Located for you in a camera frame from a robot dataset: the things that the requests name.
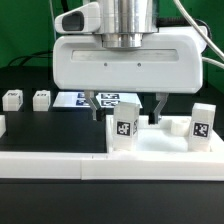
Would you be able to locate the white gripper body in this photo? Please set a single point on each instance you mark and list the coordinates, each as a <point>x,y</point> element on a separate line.
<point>168,61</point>

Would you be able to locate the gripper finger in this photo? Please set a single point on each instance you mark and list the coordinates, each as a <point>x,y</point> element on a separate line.
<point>155,116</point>
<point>91,99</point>

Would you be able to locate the white U-shaped fence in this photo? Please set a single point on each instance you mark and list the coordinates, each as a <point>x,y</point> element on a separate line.
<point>203,166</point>

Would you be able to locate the white marker sheet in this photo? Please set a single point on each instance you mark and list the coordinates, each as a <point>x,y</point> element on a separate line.
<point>105,99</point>

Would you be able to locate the white square table top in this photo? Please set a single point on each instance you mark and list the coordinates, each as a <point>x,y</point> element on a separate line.
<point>170,135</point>

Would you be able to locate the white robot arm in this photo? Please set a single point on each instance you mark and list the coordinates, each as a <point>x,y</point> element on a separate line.
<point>117,46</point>

